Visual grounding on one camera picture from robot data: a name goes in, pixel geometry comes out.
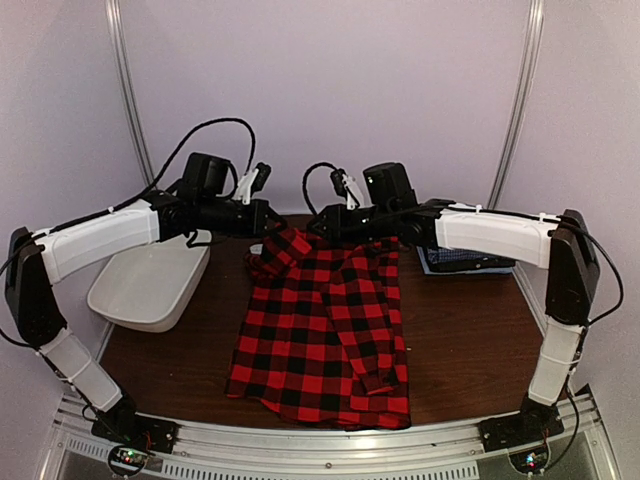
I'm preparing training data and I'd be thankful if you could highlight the aluminium corner post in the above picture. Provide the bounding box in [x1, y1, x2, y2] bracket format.
[105, 0, 154, 185]
[488, 0, 545, 208]

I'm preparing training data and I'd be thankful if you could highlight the white plastic bin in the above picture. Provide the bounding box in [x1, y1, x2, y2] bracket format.
[87, 238, 210, 333]

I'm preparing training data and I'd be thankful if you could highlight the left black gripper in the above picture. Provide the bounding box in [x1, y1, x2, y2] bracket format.
[198, 197, 288, 240]

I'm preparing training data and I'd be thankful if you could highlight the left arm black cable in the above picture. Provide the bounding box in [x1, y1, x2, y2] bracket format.
[0, 118, 257, 351]

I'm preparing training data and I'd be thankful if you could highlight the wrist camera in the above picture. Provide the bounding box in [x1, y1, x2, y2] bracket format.
[330, 169, 364, 210]
[232, 162, 272, 205]

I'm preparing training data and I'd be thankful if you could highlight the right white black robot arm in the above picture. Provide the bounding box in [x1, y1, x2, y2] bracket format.
[307, 162, 600, 442]

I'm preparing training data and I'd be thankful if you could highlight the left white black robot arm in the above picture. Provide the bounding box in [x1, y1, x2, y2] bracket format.
[2, 153, 281, 444]

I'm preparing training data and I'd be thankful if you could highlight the right circuit board with leds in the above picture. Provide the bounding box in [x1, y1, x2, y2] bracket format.
[509, 447, 550, 475]

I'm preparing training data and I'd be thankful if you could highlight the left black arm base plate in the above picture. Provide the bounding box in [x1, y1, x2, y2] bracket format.
[91, 415, 179, 454]

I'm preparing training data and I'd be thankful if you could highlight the red black plaid shirt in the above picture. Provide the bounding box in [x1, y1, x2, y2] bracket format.
[225, 228, 411, 430]

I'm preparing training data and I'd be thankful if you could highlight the right aluminium corner post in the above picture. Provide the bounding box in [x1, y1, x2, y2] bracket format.
[488, 0, 545, 208]

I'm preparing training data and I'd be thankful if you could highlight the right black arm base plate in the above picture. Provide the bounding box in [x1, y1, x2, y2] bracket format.
[478, 413, 564, 452]

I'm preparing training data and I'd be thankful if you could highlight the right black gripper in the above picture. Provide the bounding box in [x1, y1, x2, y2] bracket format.
[306, 204, 397, 244]

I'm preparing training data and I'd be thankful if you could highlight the aluminium front frame rail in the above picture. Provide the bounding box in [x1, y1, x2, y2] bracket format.
[35, 394, 622, 479]

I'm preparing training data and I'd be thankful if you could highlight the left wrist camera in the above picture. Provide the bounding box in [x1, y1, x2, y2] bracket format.
[232, 162, 272, 205]

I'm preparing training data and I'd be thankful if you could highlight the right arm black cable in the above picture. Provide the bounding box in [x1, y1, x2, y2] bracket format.
[301, 161, 346, 221]

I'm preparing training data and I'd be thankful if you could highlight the left aluminium corner post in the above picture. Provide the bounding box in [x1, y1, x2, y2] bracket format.
[105, 0, 154, 185]

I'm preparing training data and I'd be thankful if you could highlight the circuit board with leds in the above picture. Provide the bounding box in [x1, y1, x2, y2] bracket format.
[509, 447, 550, 475]
[107, 445, 150, 476]

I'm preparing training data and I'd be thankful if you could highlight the light blue folded shirt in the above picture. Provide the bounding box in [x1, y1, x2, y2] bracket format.
[417, 247, 516, 276]

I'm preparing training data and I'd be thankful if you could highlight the blue checked folded shirt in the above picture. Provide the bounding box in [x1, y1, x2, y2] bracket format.
[426, 248, 487, 265]

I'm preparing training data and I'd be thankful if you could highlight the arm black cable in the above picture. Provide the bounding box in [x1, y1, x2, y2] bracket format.
[301, 161, 346, 221]
[0, 118, 257, 351]

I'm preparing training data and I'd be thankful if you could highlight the left circuit board with leds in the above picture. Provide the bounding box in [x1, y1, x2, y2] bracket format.
[107, 445, 150, 476]

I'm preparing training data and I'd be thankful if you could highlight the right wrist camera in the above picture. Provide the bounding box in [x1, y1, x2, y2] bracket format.
[330, 169, 364, 210]

